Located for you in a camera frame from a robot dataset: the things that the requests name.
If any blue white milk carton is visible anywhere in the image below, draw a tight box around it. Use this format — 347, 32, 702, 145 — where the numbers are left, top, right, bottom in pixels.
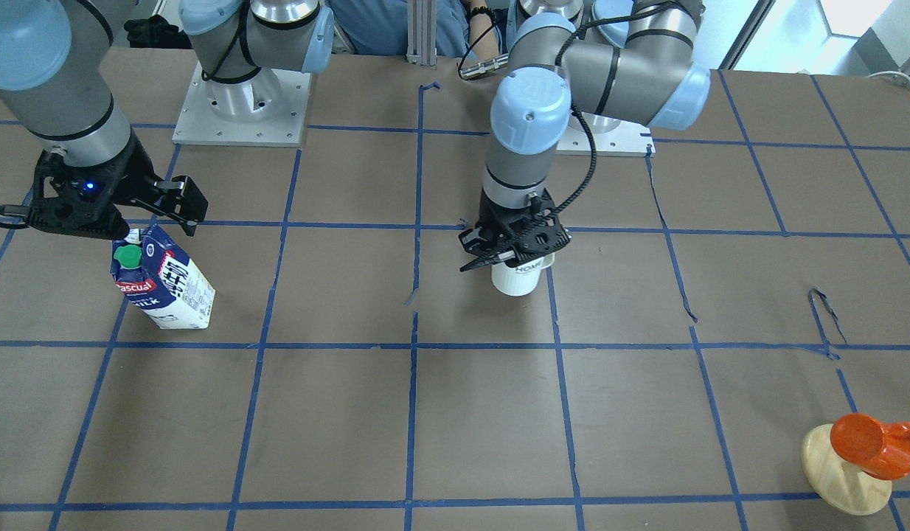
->
111, 225, 215, 330

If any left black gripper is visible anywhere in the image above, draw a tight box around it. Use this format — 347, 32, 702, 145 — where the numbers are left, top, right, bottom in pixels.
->
459, 190, 571, 272

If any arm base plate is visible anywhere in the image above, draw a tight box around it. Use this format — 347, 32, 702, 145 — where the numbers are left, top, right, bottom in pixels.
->
557, 107, 655, 157
172, 66, 314, 148

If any white ribbed mug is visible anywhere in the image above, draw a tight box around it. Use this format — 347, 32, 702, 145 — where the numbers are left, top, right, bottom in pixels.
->
491, 253, 556, 296

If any aluminium frame post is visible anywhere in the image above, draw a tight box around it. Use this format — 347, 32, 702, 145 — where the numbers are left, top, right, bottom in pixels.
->
405, 0, 437, 69

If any seated person blue shirt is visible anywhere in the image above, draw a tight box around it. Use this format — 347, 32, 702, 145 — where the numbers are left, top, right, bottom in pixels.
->
326, 0, 511, 63

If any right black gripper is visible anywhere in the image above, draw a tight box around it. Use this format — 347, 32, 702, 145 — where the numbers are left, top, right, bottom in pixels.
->
26, 144, 209, 240

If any orange mug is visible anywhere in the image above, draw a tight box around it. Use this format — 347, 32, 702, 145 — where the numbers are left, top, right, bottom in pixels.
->
830, 413, 910, 481

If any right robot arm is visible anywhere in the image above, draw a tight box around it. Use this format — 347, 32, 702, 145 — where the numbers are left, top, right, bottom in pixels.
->
0, 1, 335, 240

